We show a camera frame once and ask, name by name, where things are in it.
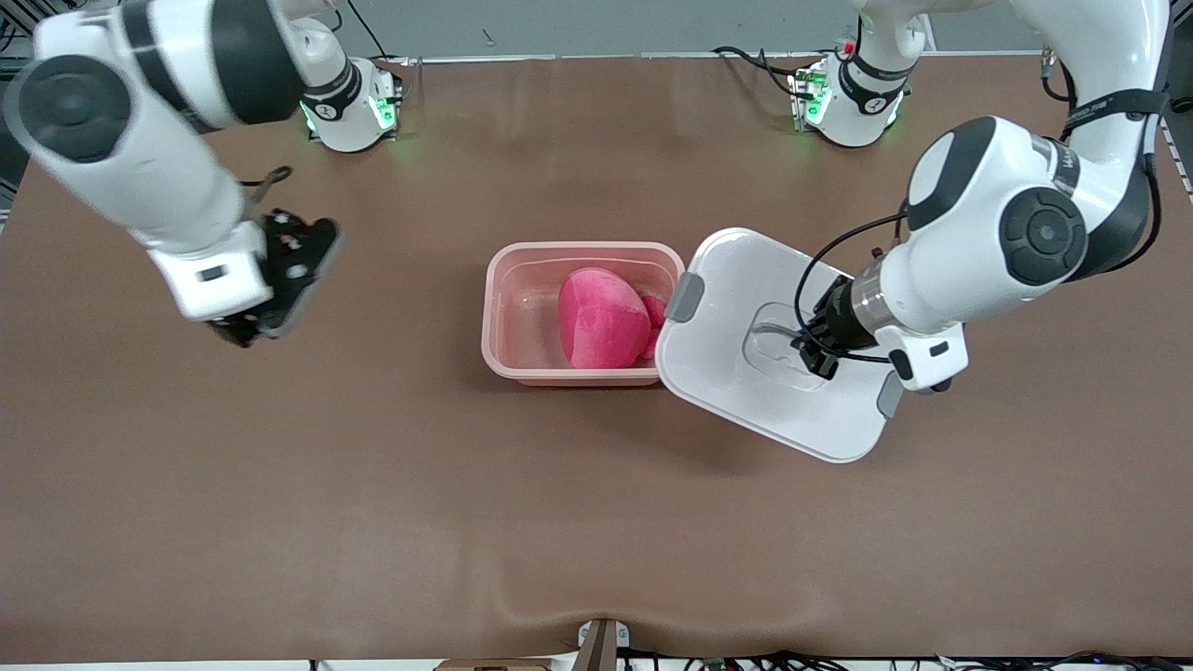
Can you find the white box lid grey latches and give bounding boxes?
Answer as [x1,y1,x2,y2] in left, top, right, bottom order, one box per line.
[654,227,907,464]

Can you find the pink round plush toy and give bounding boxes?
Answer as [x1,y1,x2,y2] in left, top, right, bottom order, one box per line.
[557,267,667,370]

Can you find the pink translucent plastic box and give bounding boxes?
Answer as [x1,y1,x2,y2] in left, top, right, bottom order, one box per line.
[481,241,686,388]

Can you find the brown table mat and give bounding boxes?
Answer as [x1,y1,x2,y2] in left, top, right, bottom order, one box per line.
[0,51,1193,664]

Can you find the black left arm base cable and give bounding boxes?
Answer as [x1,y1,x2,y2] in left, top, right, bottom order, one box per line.
[713,45,821,102]

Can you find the black arm base cable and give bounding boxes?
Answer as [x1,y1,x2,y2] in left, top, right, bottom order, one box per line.
[350,0,394,62]
[713,45,821,102]

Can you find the black right arm base cable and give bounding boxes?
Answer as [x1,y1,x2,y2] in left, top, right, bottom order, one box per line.
[350,0,394,62]

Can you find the metal table clamp bracket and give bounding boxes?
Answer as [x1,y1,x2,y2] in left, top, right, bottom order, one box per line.
[576,618,632,671]

